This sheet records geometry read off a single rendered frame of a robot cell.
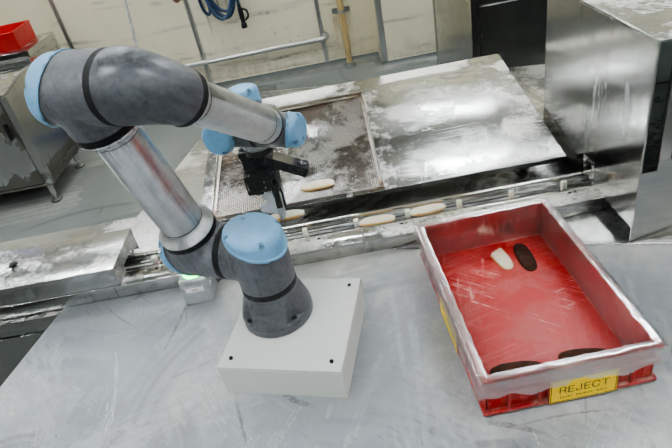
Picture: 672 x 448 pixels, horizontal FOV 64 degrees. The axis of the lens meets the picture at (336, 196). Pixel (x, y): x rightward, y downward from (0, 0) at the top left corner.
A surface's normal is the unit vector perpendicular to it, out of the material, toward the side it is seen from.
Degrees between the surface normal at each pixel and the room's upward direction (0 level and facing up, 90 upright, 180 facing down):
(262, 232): 8
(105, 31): 90
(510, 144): 10
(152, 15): 90
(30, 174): 90
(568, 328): 0
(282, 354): 0
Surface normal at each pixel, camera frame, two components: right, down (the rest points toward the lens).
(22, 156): 0.07, 0.54
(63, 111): -0.29, 0.70
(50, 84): -0.37, 0.08
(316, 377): -0.18, 0.56
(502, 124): -0.16, -0.72
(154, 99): 0.52, 0.42
